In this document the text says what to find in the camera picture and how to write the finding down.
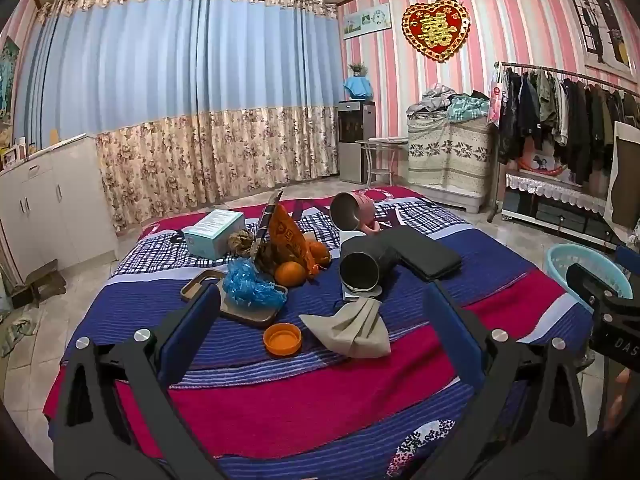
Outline light blue plastic basket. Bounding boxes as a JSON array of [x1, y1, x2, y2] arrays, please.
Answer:
[[545, 244, 631, 313]]

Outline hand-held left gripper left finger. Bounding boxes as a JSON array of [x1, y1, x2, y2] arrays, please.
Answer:
[[52, 282, 236, 480]]

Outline orange plastic lid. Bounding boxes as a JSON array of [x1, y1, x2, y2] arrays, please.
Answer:
[[263, 322, 303, 357]]

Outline green floor cloth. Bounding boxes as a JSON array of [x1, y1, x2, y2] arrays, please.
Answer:
[[0, 310, 38, 358]]

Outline black metal cup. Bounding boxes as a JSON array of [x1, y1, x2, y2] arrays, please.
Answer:
[[339, 237, 401, 296]]

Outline red white hanging bag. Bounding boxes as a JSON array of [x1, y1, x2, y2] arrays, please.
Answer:
[[486, 67, 506, 128]]

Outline brown board white trim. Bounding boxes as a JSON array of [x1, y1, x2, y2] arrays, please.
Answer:
[[602, 121, 640, 248]]

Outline light teal tissue box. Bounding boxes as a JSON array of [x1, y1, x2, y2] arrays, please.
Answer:
[[182, 210, 246, 261]]

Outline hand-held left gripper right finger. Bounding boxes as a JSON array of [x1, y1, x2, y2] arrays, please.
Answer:
[[410, 280, 603, 480]]

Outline wooden tray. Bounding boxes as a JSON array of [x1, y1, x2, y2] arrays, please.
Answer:
[[181, 268, 290, 329]]

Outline black flat case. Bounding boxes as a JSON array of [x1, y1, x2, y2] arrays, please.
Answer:
[[395, 230, 463, 282]]

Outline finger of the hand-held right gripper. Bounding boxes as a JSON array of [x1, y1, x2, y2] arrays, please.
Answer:
[[565, 262, 633, 313], [616, 245, 640, 276]]

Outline landscape wall poster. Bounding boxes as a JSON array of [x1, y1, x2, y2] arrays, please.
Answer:
[[343, 2, 392, 40]]

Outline grey water dispenser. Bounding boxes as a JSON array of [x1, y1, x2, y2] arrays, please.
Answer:
[[337, 100, 377, 184]]

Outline white lace cloth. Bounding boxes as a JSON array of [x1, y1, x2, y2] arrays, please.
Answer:
[[505, 171, 608, 213]]

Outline small picture frames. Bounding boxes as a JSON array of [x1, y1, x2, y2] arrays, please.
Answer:
[[0, 137, 31, 170]]

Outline pink metal cup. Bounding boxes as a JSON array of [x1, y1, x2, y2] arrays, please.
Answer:
[[329, 189, 383, 236]]

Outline blue plastic bag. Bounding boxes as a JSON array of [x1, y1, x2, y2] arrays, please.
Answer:
[[222, 257, 288, 311]]

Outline blue floral curtain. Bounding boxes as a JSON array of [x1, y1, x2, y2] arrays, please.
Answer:
[[15, 0, 341, 233]]

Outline cabinet with patterned cover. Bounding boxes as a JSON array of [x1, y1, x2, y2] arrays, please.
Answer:
[[406, 110, 493, 213]]

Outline teal wall painting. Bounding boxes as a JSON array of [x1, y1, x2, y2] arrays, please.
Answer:
[[0, 35, 21, 126]]

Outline white cabinet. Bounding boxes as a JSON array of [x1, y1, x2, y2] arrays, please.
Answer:
[[0, 132, 118, 286]]

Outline low dark cabinet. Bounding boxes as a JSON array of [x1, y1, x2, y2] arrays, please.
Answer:
[[501, 180, 626, 251]]

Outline brown paper ball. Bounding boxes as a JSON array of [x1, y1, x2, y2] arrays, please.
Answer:
[[228, 230, 261, 261]]

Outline orange fruit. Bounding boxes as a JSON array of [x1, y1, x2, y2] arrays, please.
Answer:
[[306, 241, 332, 267], [274, 261, 307, 287]]

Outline row of hanging clothes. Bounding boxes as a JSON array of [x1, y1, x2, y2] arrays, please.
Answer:
[[495, 67, 640, 186]]

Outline striped red blue blanket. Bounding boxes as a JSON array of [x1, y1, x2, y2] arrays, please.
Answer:
[[42, 185, 596, 480]]

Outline orange snack packet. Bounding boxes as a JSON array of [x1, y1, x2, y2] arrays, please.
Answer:
[[267, 205, 321, 276]]

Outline small wooden stool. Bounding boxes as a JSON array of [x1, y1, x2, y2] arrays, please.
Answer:
[[10, 270, 68, 308]]

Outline window silhouette wall poster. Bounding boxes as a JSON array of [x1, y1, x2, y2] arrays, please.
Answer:
[[565, 0, 633, 73]]

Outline small metal table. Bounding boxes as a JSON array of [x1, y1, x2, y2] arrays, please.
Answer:
[[356, 137, 408, 186]]

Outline metal clothes rack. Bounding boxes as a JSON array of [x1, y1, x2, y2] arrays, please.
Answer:
[[487, 61, 640, 223]]

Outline blue bottle cover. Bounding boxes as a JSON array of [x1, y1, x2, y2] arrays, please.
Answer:
[[343, 76, 373, 101]]

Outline folded beige cloth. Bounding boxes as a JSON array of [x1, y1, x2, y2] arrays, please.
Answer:
[[298, 297, 392, 359]]

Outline red heart wall decoration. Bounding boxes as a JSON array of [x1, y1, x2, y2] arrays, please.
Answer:
[[402, 0, 472, 63]]

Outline pile of clothes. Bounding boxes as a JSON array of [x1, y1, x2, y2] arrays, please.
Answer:
[[407, 82, 493, 123]]

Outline pink printed cushion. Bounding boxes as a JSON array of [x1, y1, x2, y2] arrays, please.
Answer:
[[517, 152, 571, 178]]

